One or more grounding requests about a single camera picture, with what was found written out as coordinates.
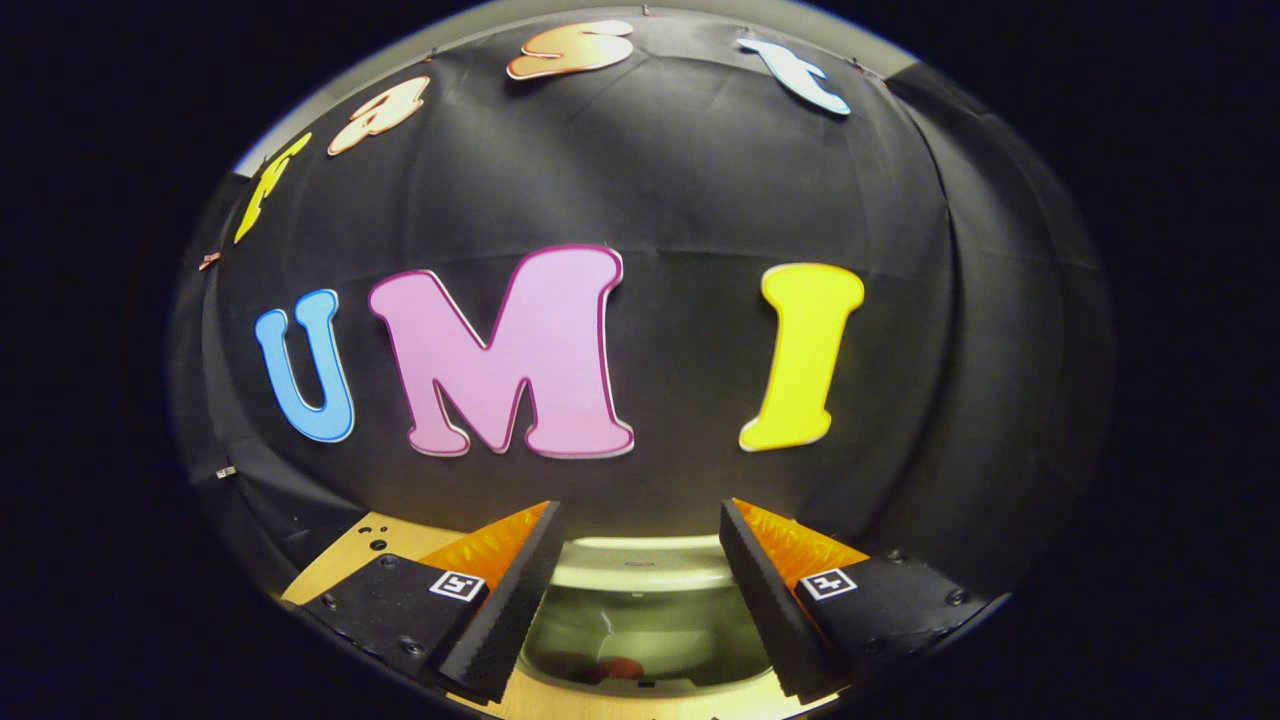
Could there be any orange-red pop can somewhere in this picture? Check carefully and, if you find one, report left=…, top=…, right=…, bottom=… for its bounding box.
left=570, top=650, right=649, bottom=685

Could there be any wooden desktop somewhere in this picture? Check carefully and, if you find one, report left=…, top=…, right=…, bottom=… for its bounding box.
left=283, top=512, right=841, bottom=720

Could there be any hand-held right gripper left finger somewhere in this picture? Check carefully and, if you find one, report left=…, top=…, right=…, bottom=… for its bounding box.
left=300, top=500, right=563, bottom=704

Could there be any pale green desktop garbage bin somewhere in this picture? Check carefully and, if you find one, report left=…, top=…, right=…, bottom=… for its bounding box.
left=518, top=535, right=783, bottom=698

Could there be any black backdrop cloth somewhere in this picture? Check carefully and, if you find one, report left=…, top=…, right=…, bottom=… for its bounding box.
left=168, top=10, right=1116, bottom=621

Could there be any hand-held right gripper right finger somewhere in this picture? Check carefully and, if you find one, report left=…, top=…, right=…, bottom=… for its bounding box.
left=718, top=498, right=991, bottom=704

